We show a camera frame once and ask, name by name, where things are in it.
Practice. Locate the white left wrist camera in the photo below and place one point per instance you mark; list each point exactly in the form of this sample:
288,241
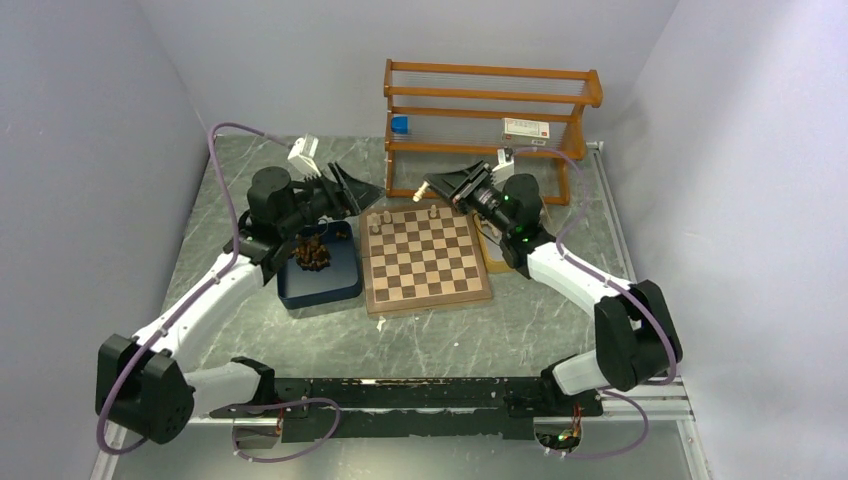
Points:
302,153

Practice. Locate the pile of brown chess pieces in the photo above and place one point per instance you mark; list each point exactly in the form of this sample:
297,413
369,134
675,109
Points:
310,253

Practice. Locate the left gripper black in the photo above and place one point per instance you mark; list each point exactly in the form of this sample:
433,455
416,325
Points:
355,193

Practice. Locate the dark blue tray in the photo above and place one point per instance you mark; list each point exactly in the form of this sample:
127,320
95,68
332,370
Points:
342,280

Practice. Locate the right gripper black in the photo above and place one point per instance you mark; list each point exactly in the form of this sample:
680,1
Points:
463,183

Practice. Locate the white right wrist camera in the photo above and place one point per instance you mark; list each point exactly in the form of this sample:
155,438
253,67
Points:
505,166

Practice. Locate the white red box on shelf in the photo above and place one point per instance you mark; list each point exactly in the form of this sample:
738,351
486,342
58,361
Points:
526,130

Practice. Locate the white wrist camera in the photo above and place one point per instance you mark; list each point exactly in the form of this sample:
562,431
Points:
302,153
505,166

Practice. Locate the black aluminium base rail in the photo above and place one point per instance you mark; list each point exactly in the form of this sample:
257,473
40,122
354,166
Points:
519,408

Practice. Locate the orange wooden shelf rack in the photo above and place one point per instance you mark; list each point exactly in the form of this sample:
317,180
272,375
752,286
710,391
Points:
459,109

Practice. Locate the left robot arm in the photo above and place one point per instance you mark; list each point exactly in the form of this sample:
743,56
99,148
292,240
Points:
263,238

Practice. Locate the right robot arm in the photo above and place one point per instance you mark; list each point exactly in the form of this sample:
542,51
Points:
635,339

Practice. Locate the wooden chessboard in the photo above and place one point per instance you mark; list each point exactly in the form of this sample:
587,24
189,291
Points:
416,263

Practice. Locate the blue box on shelf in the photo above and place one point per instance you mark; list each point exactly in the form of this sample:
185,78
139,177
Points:
399,125

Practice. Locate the white bishop chess piece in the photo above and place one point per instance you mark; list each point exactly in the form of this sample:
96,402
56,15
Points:
420,192

